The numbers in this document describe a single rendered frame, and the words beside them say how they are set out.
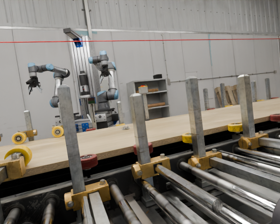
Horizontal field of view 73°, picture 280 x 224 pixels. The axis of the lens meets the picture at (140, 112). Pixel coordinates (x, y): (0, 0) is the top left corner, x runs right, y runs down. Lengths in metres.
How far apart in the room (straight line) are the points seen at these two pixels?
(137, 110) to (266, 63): 7.79
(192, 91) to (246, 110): 0.30
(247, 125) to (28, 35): 4.34
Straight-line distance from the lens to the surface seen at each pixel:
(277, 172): 0.77
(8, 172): 0.65
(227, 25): 7.16
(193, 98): 0.76
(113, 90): 2.39
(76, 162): 0.63
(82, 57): 2.73
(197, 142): 0.78
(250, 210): 0.95
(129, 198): 0.76
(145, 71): 4.97
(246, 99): 0.95
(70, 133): 0.62
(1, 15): 4.88
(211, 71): 6.26
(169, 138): 0.90
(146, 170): 0.69
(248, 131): 0.97
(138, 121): 0.65
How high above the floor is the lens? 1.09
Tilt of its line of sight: 3 degrees down
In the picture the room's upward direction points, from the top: 8 degrees counter-clockwise
